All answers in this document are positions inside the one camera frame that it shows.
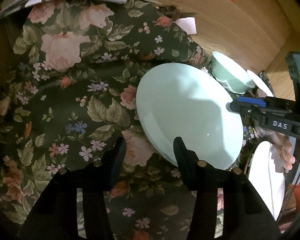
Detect pale green bowl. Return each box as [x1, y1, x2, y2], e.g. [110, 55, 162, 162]
[210, 51, 255, 94]

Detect white plate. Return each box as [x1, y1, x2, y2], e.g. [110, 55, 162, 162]
[248, 141, 285, 219]

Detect pale green round plate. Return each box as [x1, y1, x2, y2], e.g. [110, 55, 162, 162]
[136, 63, 243, 170]

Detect right hand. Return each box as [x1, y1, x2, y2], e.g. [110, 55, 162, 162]
[273, 132, 295, 171]

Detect white bowl with black spots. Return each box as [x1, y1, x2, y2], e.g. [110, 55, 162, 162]
[247, 70, 274, 97]

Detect floral dark green cloth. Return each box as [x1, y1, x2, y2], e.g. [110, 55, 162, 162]
[0, 0, 276, 240]

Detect small white box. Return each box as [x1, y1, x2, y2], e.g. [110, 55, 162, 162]
[175, 17, 197, 35]

